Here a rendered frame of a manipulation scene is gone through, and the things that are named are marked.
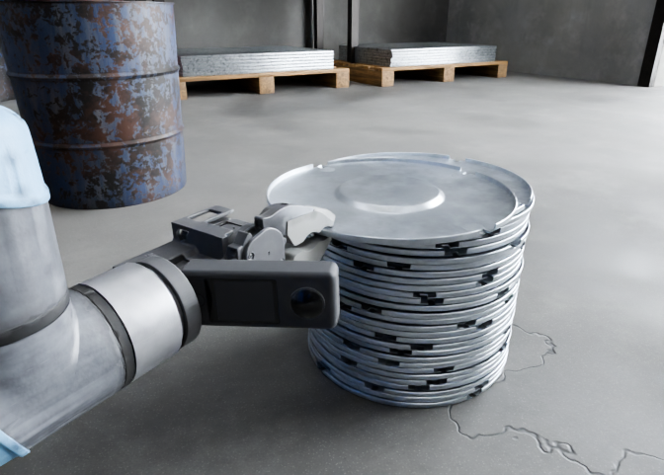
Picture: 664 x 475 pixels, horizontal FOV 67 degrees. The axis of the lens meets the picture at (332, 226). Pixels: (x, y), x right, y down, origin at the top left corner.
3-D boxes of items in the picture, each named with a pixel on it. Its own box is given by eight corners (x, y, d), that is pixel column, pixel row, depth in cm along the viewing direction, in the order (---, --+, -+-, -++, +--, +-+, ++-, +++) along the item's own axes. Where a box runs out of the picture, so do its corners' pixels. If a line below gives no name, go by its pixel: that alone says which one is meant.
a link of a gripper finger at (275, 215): (300, 190, 47) (233, 220, 40) (314, 193, 46) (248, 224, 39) (302, 236, 49) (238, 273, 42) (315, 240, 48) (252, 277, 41)
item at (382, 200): (395, 152, 79) (395, 147, 78) (568, 204, 57) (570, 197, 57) (225, 187, 63) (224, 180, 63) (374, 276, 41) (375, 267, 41)
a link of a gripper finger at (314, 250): (296, 212, 55) (237, 241, 48) (343, 224, 52) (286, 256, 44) (297, 239, 56) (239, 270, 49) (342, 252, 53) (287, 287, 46)
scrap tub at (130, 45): (174, 159, 170) (154, 4, 151) (212, 195, 136) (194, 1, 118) (33, 178, 150) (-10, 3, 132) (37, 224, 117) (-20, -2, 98)
